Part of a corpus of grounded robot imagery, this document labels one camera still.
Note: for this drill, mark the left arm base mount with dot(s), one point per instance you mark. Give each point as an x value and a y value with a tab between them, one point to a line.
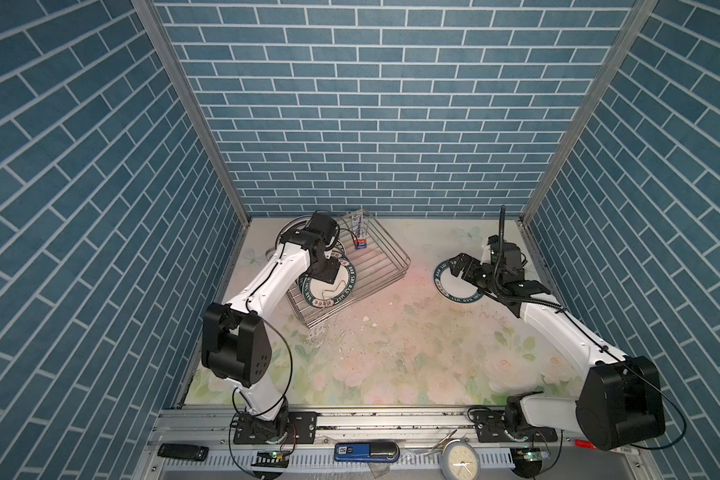
296	427

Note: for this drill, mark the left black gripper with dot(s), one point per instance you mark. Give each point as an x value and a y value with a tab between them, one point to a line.
330	272

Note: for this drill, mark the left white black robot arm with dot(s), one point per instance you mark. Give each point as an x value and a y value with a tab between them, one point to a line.
235	345

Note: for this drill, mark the round white clock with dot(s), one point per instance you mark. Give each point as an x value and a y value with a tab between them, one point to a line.
459	461

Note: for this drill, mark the metal wire dish rack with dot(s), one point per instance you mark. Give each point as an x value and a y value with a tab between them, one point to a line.
369	261

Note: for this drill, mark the rear plates stack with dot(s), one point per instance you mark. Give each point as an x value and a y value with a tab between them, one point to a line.
317	233

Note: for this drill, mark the red white marker pen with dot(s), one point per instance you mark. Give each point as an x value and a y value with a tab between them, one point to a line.
583	444

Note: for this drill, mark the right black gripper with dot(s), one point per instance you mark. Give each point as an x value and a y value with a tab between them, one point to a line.
468	273

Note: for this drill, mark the green rim white plate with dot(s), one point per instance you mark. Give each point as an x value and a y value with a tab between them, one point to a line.
453	288

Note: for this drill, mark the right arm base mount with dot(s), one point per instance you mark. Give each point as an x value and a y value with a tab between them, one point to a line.
491	427

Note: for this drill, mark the blue black device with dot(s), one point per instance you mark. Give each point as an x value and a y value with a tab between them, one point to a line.
379	451

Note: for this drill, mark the black remote control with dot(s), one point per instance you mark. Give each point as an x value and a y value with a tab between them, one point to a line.
184	452

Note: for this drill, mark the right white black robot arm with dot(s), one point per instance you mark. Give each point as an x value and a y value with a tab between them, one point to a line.
620	403

